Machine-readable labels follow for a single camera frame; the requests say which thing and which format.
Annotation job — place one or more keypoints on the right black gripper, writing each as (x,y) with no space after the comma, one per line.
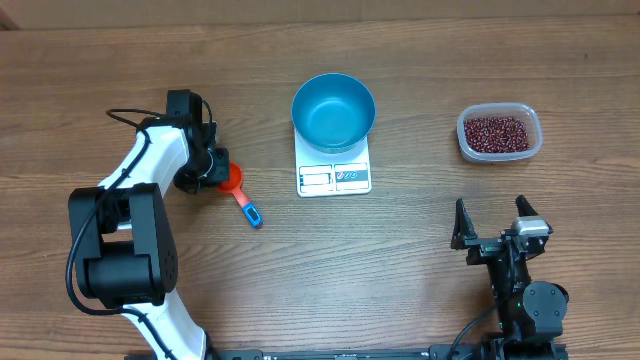
(486,246)

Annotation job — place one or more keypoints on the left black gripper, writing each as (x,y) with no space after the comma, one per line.
(222,157)

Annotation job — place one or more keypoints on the red measuring scoop blue handle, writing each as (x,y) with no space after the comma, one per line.
(233,186)

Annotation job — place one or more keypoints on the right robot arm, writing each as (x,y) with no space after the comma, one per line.
(530,313)

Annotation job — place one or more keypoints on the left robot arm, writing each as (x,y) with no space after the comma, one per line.
(123,258)

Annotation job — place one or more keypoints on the white digital kitchen scale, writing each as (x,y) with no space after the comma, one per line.
(321,174)

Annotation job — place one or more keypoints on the blue bowl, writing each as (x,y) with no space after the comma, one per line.
(333,112)

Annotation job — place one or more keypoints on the red adzuki beans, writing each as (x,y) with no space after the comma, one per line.
(496,135)

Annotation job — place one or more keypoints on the clear plastic container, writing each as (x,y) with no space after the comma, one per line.
(520,111)

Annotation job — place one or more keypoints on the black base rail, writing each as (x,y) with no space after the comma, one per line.
(434,352)

